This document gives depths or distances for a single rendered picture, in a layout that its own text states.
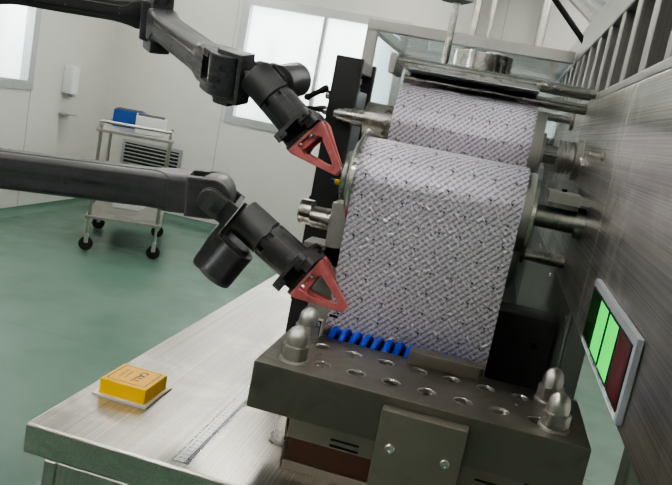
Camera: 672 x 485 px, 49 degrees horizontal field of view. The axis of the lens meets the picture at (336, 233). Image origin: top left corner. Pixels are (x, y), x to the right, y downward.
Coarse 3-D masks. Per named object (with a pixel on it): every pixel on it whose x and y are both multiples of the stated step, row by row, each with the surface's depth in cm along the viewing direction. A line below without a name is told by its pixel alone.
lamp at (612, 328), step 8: (608, 328) 66; (616, 328) 63; (608, 336) 66; (616, 336) 62; (608, 344) 65; (600, 352) 68; (608, 352) 64; (600, 360) 67; (608, 360) 63; (600, 368) 66
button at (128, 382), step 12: (120, 372) 105; (132, 372) 106; (144, 372) 107; (156, 372) 108; (108, 384) 102; (120, 384) 102; (132, 384) 102; (144, 384) 103; (156, 384) 104; (120, 396) 102; (132, 396) 101; (144, 396) 101
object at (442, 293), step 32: (352, 224) 105; (384, 224) 104; (352, 256) 106; (384, 256) 105; (416, 256) 104; (448, 256) 103; (480, 256) 102; (352, 288) 107; (384, 288) 106; (416, 288) 104; (448, 288) 104; (480, 288) 103; (352, 320) 107; (384, 320) 106; (416, 320) 105; (448, 320) 104; (480, 320) 103; (448, 352) 105; (480, 352) 104
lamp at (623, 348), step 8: (624, 344) 59; (616, 352) 61; (624, 352) 58; (616, 360) 60; (624, 360) 58; (616, 368) 60; (624, 368) 57; (616, 376) 59; (608, 384) 61; (616, 384) 58; (608, 392) 61; (616, 392) 58; (616, 400) 57
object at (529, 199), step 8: (352, 160) 105; (536, 176) 103; (528, 184) 102; (536, 184) 102; (344, 192) 106; (528, 192) 101; (344, 200) 107; (528, 200) 101; (344, 208) 108; (528, 208) 101; (528, 216) 101; (520, 224) 101; (520, 232) 101; (520, 240) 102; (520, 248) 104
